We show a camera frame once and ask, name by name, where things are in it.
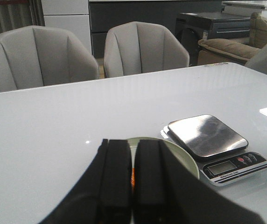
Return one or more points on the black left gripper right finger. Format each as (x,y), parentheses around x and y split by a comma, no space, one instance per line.
(166,192)

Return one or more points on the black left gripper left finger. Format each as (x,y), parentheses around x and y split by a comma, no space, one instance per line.
(102,195)

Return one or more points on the orange corn cob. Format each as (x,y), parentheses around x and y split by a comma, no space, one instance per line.
(133,177)

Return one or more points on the pale green plate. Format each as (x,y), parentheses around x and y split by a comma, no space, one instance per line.
(182,156)

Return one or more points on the digital kitchen scale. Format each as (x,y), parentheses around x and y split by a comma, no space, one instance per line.
(220,152)

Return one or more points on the grey armchair left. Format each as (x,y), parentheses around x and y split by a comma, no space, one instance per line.
(37,56)

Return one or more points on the dark counter cabinet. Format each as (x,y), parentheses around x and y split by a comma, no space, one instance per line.
(106,14)

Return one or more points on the white drawer cabinet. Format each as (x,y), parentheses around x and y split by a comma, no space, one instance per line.
(72,15)

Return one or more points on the beige sofa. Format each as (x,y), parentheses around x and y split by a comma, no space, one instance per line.
(220,50)

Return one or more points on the grey curtain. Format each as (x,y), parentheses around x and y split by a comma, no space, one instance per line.
(20,13)

